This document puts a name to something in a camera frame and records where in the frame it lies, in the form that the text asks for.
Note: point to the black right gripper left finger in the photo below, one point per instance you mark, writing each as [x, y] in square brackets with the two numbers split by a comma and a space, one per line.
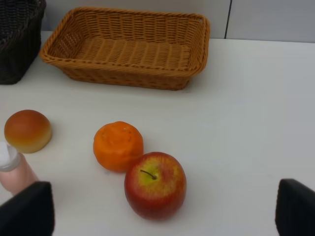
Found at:
[30, 212]

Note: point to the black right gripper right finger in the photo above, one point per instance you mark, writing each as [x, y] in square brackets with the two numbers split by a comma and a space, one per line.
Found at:
[295, 209]

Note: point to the pink bottle white cap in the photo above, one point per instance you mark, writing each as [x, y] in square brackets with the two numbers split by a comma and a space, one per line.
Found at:
[15, 172]

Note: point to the round bread bun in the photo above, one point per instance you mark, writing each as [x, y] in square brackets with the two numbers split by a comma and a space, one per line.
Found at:
[28, 131]

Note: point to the orange mandarin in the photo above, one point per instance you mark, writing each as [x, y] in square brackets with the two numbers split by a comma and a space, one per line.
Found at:
[117, 146]

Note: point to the red apple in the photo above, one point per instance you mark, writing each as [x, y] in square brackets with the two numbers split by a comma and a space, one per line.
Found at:
[155, 186]

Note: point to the tan wicker basket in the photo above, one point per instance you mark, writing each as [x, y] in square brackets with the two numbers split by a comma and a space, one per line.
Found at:
[155, 50]

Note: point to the dark brown wicker basket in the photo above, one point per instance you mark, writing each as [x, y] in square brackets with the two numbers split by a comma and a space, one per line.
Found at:
[20, 37]

